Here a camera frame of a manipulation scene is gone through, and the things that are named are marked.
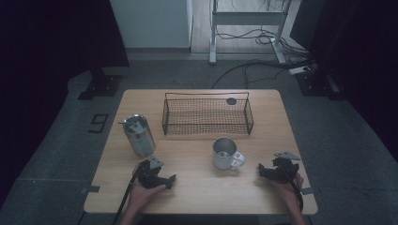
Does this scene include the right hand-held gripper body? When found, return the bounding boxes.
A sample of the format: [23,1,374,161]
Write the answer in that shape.
[270,151,302,185]

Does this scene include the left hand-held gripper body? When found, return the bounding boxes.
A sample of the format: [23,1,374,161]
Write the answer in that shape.
[136,155,164,190]

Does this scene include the stainless steel tumbler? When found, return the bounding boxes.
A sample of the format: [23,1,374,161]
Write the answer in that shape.
[118,113,157,158]

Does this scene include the black wire mesh basket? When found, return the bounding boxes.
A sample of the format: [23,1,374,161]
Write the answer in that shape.
[161,91,255,137]

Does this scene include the person's right hand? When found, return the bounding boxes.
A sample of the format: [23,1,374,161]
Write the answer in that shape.
[271,172,305,210]

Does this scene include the person's left hand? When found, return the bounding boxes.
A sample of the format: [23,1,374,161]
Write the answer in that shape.
[128,162,167,214]

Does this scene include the white metal mug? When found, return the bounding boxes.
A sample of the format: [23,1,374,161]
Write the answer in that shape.
[211,137,247,171]

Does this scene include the black stand base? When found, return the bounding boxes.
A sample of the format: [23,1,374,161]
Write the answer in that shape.
[77,67,124,101]
[295,68,345,101]

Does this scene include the white power strip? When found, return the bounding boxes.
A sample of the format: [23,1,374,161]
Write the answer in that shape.
[287,65,314,76]

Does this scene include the dark curtain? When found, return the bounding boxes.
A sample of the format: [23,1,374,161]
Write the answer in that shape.
[289,0,398,156]
[0,0,130,207]

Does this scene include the white cabinet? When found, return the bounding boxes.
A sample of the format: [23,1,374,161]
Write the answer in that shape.
[109,0,193,50]

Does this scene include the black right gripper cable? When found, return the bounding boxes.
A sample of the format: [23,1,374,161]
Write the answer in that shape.
[278,165,305,212]

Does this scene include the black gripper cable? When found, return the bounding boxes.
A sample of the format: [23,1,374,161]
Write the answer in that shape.
[111,168,141,225]
[278,165,305,212]

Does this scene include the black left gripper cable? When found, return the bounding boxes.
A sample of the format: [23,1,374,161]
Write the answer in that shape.
[111,168,141,225]

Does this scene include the long black floor cable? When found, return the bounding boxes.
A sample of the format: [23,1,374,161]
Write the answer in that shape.
[210,58,314,90]

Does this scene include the tangled black floor cables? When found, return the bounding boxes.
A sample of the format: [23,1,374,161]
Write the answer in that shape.
[215,27,312,58]

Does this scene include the white desk frame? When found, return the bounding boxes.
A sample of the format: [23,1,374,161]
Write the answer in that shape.
[208,0,294,66]

